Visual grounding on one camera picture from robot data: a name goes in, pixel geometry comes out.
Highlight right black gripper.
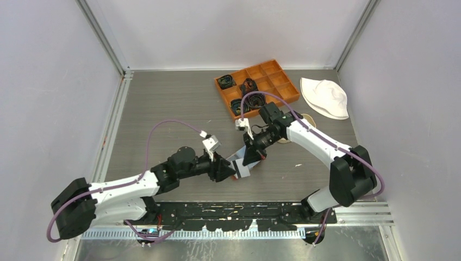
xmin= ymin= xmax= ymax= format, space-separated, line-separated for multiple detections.
xmin=243 ymin=127 xmax=282 ymax=165

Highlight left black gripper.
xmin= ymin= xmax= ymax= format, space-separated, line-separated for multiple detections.
xmin=178 ymin=150 xmax=236 ymax=182

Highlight brown leather card holder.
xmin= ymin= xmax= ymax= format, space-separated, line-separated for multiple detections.
xmin=226 ymin=146 xmax=260 ymax=180

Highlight beige oval card tray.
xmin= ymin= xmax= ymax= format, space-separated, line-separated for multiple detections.
xmin=278 ymin=114 xmax=316 ymax=144

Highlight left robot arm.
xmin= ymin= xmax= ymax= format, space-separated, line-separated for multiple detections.
xmin=47 ymin=147 xmax=236 ymax=243

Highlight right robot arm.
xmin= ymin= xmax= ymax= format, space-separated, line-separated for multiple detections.
xmin=235 ymin=102 xmax=378 ymax=223

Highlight rolled dark belt bottom-left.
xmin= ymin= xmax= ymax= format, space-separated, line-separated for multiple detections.
xmin=230 ymin=98 xmax=250 ymax=116

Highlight rolled dark belt centre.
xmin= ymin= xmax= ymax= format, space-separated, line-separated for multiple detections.
xmin=240 ymin=78 xmax=266 ymax=110

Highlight rolled dark belt top-left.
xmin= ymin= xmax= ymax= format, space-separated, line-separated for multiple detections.
xmin=217 ymin=74 xmax=236 ymax=90

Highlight orange wooden divider tray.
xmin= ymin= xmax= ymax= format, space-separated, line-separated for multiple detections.
xmin=214 ymin=59 xmax=300 ymax=121

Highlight white bucket hat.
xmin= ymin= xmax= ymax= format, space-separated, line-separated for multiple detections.
xmin=300 ymin=78 xmax=349 ymax=120

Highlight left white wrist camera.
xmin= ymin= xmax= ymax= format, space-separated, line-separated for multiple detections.
xmin=200 ymin=130 xmax=221 ymax=154

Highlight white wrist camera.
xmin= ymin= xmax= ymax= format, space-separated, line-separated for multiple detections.
xmin=234 ymin=117 xmax=254 ymax=140
xmin=200 ymin=130 xmax=221 ymax=154

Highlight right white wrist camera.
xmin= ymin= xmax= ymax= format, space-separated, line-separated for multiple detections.
xmin=234 ymin=117 xmax=254 ymax=140

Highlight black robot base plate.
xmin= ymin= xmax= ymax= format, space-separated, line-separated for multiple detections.
xmin=129 ymin=201 xmax=337 ymax=244

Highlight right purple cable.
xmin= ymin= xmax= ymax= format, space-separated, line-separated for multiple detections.
xmin=240 ymin=91 xmax=386 ymax=246

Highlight purple cable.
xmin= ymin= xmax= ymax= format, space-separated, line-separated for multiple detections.
xmin=240 ymin=91 xmax=386 ymax=246
xmin=47 ymin=120 xmax=206 ymax=246

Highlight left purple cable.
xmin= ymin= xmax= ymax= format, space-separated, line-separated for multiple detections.
xmin=47 ymin=120 xmax=206 ymax=246

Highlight aluminium frame rail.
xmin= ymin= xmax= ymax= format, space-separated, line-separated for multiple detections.
xmin=67 ymin=203 xmax=395 ymax=228

